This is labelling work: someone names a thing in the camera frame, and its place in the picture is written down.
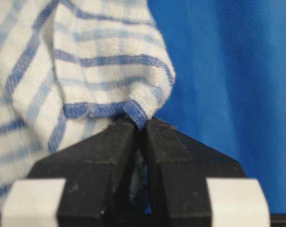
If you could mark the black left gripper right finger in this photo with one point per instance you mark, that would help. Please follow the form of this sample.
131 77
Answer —
193 185

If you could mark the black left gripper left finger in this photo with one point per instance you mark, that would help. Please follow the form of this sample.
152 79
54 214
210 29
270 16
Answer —
74 187

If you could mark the blue striped white towel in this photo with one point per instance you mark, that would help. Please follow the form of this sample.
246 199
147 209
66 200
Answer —
68 68

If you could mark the blue table cloth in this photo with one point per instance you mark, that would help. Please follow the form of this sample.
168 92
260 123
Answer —
230 91

